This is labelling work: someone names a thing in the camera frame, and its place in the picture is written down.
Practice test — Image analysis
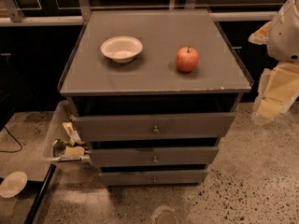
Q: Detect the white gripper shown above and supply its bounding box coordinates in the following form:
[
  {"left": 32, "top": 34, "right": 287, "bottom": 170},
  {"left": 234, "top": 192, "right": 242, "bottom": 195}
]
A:
[{"left": 249, "top": 21, "right": 299, "bottom": 125}]

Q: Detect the grey bottom drawer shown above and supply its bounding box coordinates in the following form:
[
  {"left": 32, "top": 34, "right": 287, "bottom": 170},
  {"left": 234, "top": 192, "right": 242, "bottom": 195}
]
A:
[{"left": 99, "top": 170, "right": 208, "bottom": 186}]

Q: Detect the grey drawer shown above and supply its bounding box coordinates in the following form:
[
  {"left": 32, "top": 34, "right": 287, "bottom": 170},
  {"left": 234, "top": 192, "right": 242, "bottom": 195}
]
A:
[
  {"left": 73, "top": 112, "right": 235, "bottom": 142},
  {"left": 99, "top": 170, "right": 208, "bottom": 186},
  {"left": 89, "top": 147, "right": 219, "bottom": 167}
]

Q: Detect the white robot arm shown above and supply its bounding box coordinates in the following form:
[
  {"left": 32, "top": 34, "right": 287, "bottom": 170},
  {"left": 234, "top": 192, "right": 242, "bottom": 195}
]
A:
[{"left": 249, "top": 0, "right": 299, "bottom": 125}]

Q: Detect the grey middle drawer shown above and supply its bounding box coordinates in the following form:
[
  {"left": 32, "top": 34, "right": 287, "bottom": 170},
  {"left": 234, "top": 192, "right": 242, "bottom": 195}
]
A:
[{"left": 89, "top": 147, "right": 219, "bottom": 167}]

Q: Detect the grey drawer cabinet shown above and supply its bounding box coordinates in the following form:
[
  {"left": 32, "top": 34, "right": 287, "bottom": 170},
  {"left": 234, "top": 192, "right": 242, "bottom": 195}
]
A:
[{"left": 59, "top": 10, "right": 252, "bottom": 174}]

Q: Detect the grey top drawer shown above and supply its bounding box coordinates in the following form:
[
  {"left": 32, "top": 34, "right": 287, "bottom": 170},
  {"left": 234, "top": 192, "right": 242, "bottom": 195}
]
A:
[{"left": 73, "top": 112, "right": 235, "bottom": 142}]

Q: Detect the red apple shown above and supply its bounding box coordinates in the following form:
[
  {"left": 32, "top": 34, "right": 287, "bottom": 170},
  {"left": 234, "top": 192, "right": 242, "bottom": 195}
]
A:
[{"left": 175, "top": 47, "right": 199, "bottom": 73}]

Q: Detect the white bowl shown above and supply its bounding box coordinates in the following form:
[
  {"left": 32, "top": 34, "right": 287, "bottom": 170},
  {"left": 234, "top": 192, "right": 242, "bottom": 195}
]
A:
[{"left": 101, "top": 36, "right": 143, "bottom": 63}]

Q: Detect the yellow sponge in bin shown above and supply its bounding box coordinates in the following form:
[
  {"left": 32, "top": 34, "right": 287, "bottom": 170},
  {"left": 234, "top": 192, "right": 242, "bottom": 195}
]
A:
[{"left": 64, "top": 147, "right": 85, "bottom": 157}]

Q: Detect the clear plastic bin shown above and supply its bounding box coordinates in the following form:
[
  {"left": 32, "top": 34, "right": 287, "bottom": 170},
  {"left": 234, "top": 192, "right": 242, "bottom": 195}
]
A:
[{"left": 41, "top": 100, "right": 91, "bottom": 165}]

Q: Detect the metal railing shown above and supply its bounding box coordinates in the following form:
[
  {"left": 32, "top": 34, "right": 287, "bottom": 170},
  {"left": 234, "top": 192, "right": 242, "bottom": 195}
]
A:
[{"left": 0, "top": 0, "right": 287, "bottom": 23}]

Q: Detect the white round plate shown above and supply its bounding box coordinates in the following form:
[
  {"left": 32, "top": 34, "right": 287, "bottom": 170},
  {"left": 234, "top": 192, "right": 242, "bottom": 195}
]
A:
[{"left": 0, "top": 172, "right": 28, "bottom": 198}]

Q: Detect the black cable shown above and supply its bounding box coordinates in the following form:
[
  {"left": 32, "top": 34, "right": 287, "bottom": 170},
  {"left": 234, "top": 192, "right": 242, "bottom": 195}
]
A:
[{"left": 0, "top": 125, "right": 23, "bottom": 154}]

